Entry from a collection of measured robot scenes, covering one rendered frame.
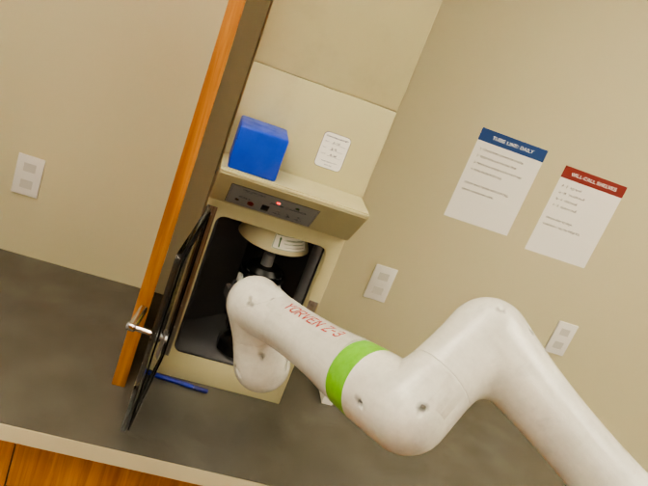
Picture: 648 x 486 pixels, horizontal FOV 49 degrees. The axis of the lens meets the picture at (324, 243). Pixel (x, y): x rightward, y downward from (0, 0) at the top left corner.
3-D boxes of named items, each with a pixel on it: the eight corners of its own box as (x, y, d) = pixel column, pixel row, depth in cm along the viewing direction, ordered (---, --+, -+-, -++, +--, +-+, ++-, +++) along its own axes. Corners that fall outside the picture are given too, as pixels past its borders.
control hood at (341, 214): (208, 193, 153) (223, 150, 150) (347, 237, 160) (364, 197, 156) (204, 211, 142) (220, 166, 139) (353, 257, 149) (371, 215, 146)
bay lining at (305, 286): (183, 301, 189) (223, 181, 178) (275, 327, 194) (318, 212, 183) (173, 348, 166) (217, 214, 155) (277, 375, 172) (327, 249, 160)
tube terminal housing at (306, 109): (163, 320, 191) (253, 45, 166) (277, 352, 198) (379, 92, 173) (150, 370, 168) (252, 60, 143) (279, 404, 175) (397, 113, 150)
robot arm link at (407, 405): (481, 426, 100) (460, 369, 93) (418, 490, 96) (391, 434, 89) (397, 372, 114) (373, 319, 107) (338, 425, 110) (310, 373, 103)
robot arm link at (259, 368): (236, 407, 134) (294, 400, 135) (229, 350, 129) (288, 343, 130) (236, 367, 147) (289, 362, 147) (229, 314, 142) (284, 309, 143)
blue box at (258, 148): (229, 153, 149) (242, 114, 146) (273, 169, 151) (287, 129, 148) (227, 167, 140) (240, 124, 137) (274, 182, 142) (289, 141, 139)
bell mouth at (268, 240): (238, 215, 175) (246, 195, 173) (306, 236, 179) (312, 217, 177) (236, 242, 159) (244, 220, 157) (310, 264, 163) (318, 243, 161)
